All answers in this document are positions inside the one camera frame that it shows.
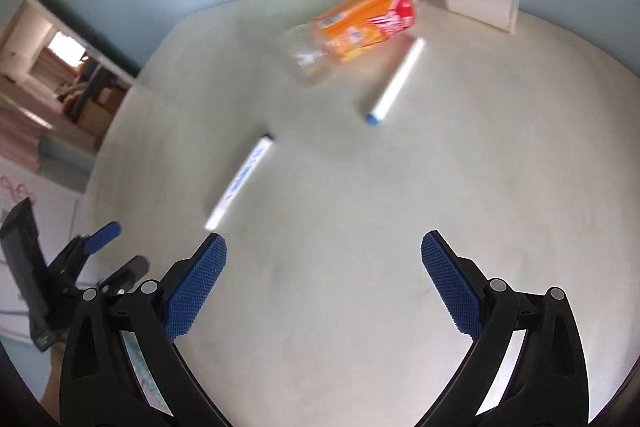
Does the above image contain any left hand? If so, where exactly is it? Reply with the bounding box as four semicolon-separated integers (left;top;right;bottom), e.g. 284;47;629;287
40;343;65;424

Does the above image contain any white marker black cap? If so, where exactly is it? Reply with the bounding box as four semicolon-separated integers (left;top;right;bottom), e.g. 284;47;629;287
204;133;274;232

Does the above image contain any white marker blue cap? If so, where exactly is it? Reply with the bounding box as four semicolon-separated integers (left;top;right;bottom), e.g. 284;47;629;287
366;37;426;127

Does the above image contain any orange label plastic bottle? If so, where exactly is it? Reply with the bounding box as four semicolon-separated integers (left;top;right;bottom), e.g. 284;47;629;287
280;0;432;83

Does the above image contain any white paper cup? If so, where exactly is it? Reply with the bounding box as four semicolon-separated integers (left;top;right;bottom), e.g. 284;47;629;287
445;0;520;35

